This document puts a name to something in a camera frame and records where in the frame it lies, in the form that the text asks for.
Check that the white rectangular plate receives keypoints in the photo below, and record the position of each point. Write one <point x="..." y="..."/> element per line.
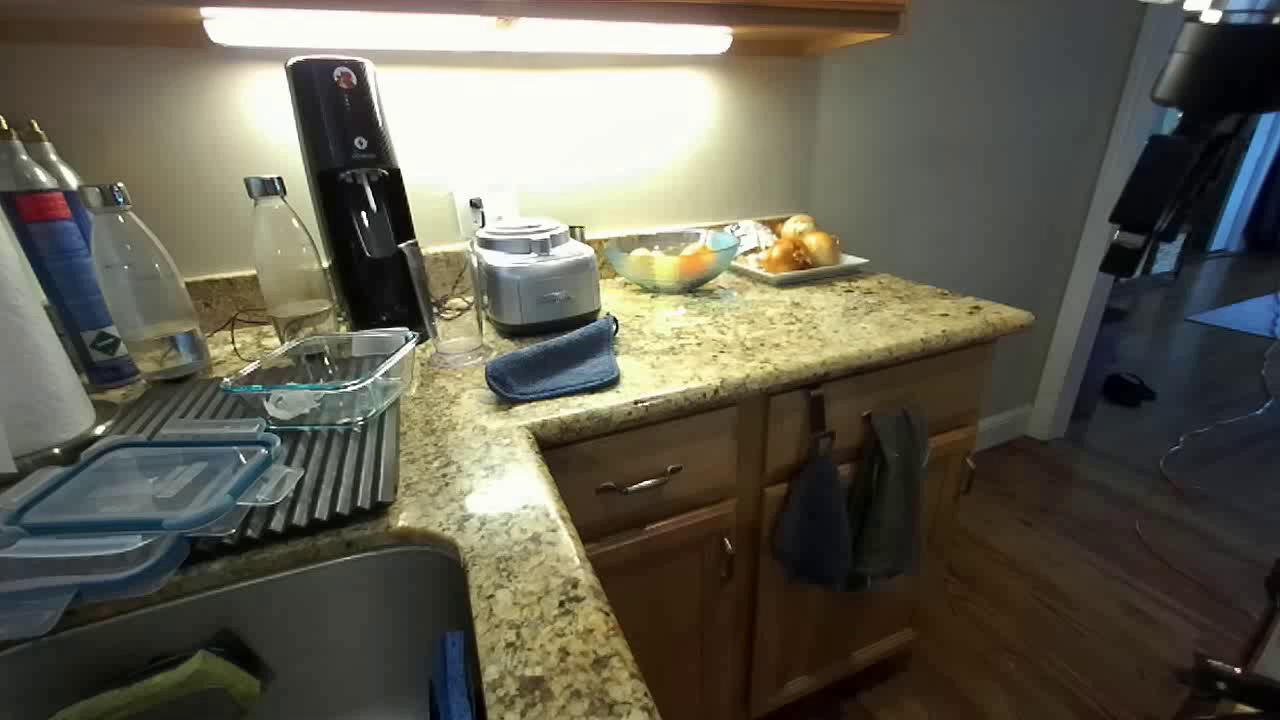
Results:
<point x="803" y="271"/>

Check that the wooden drawer front with hooks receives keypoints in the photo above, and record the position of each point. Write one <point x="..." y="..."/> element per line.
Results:
<point x="922" y="387"/>

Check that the clear wide bottle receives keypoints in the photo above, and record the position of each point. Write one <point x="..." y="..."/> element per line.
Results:
<point x="141" y="287"/>

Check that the green sponge cloth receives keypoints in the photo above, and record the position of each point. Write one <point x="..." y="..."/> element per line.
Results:
<point x="175" y="684"/>

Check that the golden bread roll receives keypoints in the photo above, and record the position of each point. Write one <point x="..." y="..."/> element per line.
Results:
<point x="778" y="255"/>
<point x="817" y="245"/>
<point x="797" y="227"/>

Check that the glass fruit bowl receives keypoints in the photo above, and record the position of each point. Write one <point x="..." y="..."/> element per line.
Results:
<point x="673" y="262"/>

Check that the under-cabinet strip light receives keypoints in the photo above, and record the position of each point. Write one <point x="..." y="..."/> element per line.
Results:
<point x="467" y="29"/>

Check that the grey-tipped bottle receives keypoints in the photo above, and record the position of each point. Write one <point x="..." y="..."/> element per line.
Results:
<point x="57" y="165"/>

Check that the blue-label bottle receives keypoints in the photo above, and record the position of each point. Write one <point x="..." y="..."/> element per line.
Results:
<point x="64" y="287"/>

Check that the clear plastic container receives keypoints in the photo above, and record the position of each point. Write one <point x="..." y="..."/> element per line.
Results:
<point x="81" y="567"/>

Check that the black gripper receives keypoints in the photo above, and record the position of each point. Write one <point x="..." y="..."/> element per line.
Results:
<point x="1221" y="64"/>

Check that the clear slim bottle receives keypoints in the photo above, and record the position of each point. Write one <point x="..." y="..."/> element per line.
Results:
<point x="291" y="262"/>

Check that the pale yellow fruit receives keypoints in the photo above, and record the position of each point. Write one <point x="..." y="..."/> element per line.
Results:
<point x="644" y="271"/>

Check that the white wall outlet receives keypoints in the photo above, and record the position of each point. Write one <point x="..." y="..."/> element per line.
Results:
<point x="481" y="206"/>

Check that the grey ribbed drying mat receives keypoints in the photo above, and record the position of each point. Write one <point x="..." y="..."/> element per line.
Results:
<point x="322" y="461"/>

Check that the black soda maker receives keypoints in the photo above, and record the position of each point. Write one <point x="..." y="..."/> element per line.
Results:
<point x="359" y="201"/>

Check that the wide wooden cabinet door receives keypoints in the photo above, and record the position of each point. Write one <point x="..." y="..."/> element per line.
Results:
<point x="824" y="624"/>

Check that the blue towel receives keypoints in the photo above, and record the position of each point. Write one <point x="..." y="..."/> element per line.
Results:
<point x="815" y="523"/>
<point x="555" y="365"/>

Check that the grey food processor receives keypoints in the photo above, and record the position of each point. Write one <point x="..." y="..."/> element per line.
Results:
<point x="537" y="276"/>

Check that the blue rug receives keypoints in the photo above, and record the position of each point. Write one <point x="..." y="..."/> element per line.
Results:
<point x="1243" y="317"/>

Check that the folded blue towel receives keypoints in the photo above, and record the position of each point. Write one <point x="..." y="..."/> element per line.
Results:
<point x="555" y="365"/>

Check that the glass baking dish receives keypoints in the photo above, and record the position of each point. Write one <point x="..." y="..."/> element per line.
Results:
<point x="322" y="379"/>

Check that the narrow wooden cabinet door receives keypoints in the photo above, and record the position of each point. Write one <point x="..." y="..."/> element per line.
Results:
<point x="673" y="608"/>

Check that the blue-rimmed container lid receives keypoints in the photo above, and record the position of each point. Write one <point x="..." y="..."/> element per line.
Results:
<point x="146" y="481"/>

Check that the orange fruit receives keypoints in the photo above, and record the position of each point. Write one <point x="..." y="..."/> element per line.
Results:
<point x="696" y="262"/>

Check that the dark shoe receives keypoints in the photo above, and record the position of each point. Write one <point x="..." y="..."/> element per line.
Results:
<point x="1131" y="391"/>

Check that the steel sink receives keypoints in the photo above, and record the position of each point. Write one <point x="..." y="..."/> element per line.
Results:
<point x="266" y="634"/>

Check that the black tripod stand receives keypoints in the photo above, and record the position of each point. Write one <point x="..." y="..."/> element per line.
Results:
<point x="1232" y="675"/>

